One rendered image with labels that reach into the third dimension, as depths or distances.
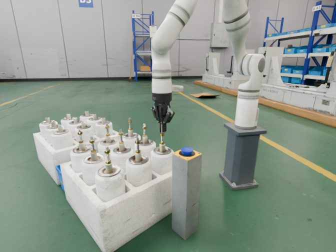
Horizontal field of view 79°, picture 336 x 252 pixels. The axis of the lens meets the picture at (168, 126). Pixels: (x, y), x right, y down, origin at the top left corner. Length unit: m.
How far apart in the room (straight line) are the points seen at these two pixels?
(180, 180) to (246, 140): 0.43
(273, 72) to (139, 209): 3.02
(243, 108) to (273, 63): 2.57
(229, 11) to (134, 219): 0.80
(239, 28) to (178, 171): 0.56
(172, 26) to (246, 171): 0.73
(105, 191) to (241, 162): 0.63
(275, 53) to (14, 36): 6.80
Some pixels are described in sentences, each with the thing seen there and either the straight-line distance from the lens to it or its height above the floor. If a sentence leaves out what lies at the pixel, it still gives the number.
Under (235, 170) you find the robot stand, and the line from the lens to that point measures 1.06.
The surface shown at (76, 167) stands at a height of 0.19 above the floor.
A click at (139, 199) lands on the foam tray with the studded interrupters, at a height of 0.15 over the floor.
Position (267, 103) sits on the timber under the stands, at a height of 0.04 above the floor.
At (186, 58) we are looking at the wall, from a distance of 7.43.
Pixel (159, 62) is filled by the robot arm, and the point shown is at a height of 0.60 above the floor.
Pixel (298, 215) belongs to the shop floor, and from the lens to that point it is 1.05.
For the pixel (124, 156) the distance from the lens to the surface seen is 0.82.
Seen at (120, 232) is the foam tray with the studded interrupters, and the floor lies 0.06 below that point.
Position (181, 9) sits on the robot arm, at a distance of 0.75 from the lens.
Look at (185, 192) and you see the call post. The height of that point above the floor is 0.20.
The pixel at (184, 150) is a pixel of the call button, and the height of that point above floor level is 0.33.
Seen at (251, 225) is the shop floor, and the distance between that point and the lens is 0.92.
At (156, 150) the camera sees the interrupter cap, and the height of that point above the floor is 0.25.
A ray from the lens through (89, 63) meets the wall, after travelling 7.18.
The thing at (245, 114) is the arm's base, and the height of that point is 0.37.
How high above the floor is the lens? 0.60
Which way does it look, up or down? 18 degrees down
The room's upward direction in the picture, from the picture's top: straight up
